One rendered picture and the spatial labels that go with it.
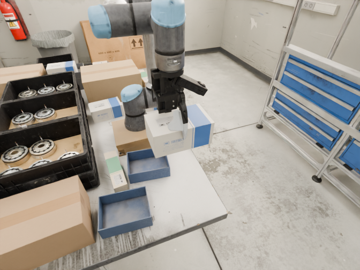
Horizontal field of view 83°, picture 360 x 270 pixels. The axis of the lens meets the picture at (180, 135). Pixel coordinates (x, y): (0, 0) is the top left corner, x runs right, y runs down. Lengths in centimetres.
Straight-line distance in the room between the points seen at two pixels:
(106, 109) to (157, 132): 85
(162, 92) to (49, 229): 57
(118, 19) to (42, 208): 67
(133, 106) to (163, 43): 64
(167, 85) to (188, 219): 57
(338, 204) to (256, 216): 71
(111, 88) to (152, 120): 95
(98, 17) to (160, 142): 35
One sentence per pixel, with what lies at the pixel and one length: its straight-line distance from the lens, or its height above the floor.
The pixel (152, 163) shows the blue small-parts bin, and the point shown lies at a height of 70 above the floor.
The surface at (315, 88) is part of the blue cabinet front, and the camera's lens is 203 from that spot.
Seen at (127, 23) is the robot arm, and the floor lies 140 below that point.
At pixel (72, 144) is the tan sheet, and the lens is 114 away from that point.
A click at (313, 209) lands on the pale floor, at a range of 205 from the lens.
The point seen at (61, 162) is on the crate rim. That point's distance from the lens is 92.
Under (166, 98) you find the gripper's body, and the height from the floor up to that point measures 124.
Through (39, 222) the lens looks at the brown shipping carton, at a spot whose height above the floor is 86.
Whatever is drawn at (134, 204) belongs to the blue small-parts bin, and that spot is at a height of 70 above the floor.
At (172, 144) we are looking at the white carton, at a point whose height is 109.
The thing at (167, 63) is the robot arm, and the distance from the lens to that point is 53.
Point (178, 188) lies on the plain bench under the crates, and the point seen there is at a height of 70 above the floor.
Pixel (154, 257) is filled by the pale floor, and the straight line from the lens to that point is 161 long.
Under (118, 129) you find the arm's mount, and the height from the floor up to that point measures 78.
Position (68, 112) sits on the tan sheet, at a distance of 139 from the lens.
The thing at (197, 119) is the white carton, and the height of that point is 113.
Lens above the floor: 152
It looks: 41 degrees down
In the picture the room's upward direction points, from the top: straight up
